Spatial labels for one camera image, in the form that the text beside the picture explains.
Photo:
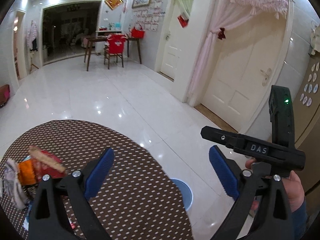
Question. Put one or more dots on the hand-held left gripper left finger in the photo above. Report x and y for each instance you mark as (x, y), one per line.
(100, 172)

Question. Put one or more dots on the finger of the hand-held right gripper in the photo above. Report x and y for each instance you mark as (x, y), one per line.
(217, 135)

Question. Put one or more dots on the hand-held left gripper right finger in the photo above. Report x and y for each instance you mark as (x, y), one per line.
(222, 175)

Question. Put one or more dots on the brown dotted tablecloth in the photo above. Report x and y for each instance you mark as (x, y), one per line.
(135, 180)

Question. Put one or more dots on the blue trash bin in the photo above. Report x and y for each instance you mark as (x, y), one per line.
(183, 192)

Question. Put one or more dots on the red snack packet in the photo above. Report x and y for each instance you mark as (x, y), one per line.
(47, 171)

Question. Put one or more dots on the brown paper wrapper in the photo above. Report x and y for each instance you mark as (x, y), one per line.
(45, 158)

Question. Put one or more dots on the orange snack packet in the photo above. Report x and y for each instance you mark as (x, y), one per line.
(27, 172)

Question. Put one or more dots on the person's right forearm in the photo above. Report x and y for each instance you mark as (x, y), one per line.
(301, 220)

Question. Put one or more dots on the person's right hand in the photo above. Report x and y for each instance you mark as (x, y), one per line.
(295, 190)

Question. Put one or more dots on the group of round white stickers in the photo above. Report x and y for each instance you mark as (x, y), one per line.
(310, 87)

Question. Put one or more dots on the wide cream door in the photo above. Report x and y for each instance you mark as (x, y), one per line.
(240, 67)

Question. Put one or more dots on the narrow white door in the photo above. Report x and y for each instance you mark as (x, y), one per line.
(172, 55)

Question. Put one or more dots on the red curtain bow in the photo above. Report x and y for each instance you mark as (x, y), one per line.
(221, 33)

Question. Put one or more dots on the white hanging bag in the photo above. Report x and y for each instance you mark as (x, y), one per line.
(315, 40)

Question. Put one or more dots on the red paper door hanging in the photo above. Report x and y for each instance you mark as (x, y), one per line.
(183, 20)

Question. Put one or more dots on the brown box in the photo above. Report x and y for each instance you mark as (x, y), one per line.
(3, 95)

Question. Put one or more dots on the wooden chair with red cover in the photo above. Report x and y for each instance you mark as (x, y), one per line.
(116, 45)

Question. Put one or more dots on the red basket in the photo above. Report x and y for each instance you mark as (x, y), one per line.
(138, 33)

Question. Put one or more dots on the wooden dining table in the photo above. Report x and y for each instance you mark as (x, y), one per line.
(95, 39)

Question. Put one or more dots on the pink lace curtain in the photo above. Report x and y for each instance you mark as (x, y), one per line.
(250, 0)

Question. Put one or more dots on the red diamond wall decoration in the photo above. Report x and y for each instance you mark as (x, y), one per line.
(114, 1)

